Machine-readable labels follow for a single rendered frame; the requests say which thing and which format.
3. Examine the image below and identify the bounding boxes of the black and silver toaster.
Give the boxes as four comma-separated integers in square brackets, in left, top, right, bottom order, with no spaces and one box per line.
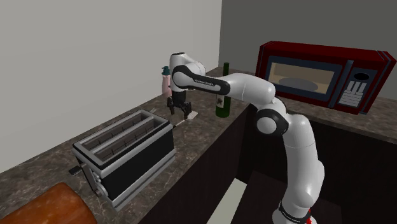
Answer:
[68,108,178,212]

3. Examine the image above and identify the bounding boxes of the pink soap dispenser teal pump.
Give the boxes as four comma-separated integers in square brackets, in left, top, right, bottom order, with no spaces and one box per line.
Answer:
[160,66,173,97]

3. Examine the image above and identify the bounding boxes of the silver spatula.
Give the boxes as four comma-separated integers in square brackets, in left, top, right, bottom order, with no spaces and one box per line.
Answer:
[172,110,199,129]

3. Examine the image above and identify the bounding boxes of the dark robot stand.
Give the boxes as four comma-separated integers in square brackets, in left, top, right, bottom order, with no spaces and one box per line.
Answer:
[230,169,342,224]

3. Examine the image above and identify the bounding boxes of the dark green glass bottle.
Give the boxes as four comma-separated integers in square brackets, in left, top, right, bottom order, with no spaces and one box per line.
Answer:
[214,62,232,119]

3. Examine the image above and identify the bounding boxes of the brown bread loaf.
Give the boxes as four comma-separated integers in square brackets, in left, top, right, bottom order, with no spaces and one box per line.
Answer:
[0,181,99,224]

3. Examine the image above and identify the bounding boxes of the red microwave oven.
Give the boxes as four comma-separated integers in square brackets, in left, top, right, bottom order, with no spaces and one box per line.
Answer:
[254,40,397,116]

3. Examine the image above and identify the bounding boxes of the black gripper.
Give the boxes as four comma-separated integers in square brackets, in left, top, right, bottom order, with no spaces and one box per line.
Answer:
[167,92,193,120]

